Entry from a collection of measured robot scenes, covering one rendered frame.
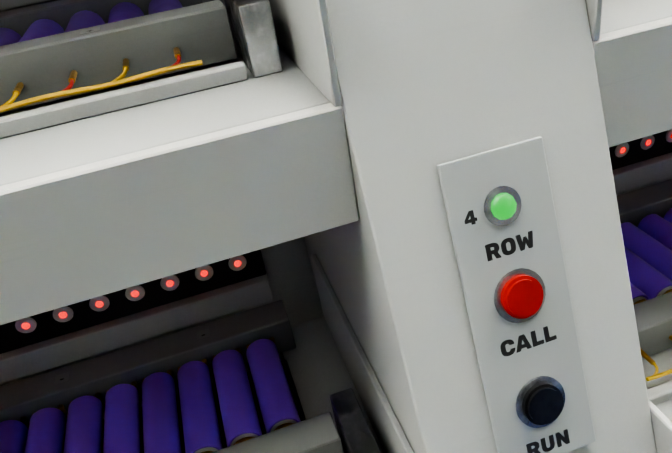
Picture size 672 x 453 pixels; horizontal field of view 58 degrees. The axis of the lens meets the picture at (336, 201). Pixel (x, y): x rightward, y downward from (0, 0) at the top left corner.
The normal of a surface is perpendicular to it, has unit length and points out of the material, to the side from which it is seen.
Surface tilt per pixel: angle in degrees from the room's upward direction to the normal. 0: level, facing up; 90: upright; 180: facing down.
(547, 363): 90
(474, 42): 90
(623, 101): 109
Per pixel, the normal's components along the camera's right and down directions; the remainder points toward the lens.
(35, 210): 0.29, 0.44
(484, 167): 0.22, 0.13
